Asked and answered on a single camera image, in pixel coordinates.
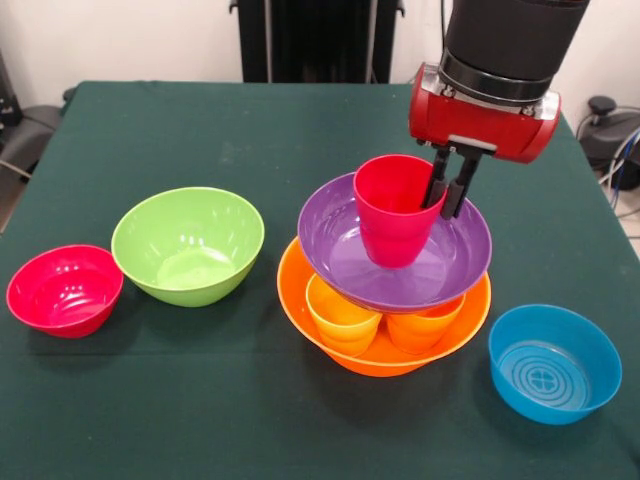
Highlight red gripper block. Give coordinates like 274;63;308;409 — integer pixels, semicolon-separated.
408;62;562;221

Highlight red-pink cup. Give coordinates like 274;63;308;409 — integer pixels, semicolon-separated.
352;154;449;270

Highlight purple bowl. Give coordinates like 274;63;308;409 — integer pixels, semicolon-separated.
297;172;494;315

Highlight orange cup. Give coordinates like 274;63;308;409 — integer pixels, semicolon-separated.
384;294;467;355

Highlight yellow cup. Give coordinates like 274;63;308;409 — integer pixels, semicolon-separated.
305;273;385;357

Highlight large orange bowl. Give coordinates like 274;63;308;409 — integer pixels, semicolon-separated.
276;237;493;378

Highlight light blue bowl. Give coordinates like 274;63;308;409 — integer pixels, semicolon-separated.
487;303;624;427

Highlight light green bowl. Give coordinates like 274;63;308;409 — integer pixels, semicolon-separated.
110;186;266;308

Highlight dark green tablecloth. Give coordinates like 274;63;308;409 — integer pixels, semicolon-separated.
0;79;640;480

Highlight red-pink bowl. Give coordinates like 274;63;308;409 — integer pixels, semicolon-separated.
5;243;125;340

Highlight black metal stand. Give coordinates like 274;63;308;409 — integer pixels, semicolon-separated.
0;49;24;126

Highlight tangle of cables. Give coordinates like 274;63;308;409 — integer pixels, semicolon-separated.
597;127;640;219

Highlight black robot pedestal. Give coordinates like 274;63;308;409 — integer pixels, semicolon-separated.
229;0;405;84

